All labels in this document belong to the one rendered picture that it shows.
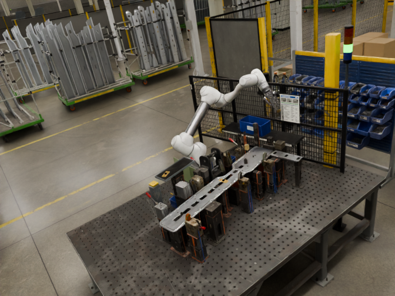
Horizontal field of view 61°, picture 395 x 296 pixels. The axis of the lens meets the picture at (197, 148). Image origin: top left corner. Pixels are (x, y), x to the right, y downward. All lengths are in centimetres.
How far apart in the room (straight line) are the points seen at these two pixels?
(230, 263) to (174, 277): 43
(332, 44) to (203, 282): 218
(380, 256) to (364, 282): 37
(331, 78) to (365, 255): 172
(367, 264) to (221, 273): 159
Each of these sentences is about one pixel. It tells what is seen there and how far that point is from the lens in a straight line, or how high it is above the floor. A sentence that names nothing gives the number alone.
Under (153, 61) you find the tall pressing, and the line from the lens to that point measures 1061.
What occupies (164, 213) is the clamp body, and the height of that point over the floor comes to 101.
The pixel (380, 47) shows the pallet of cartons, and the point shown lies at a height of 98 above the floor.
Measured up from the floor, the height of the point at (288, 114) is 123.
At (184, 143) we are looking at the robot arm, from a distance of 346.
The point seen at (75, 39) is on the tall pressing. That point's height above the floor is 165.
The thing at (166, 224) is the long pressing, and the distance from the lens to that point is 262.
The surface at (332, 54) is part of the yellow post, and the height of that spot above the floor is 184.
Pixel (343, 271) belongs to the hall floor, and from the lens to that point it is 358.
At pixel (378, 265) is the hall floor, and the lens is 370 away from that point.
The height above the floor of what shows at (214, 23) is 191.
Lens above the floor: 263
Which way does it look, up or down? 27 degrees down
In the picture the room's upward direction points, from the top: 10 degrees counter-clockwise
